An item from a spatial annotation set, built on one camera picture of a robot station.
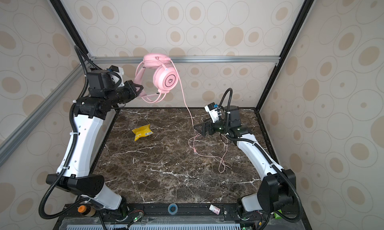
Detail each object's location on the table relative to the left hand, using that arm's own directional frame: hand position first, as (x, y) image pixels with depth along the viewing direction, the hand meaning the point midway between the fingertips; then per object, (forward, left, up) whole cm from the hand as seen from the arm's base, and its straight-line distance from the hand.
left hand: (145, 83), depth 64 cm
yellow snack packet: (+4, +14, -43) cm, 45 cm away
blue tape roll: (-39, -10, -46) cm, 61 cm away
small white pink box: (-41, -31, -44) cm, 68 cm away
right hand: (-5, -24, -22) cm, 33 cm away
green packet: (-44, -61, -44) cm, 87 cm away
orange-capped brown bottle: (-43, +28, -39) cm, 65 cm away
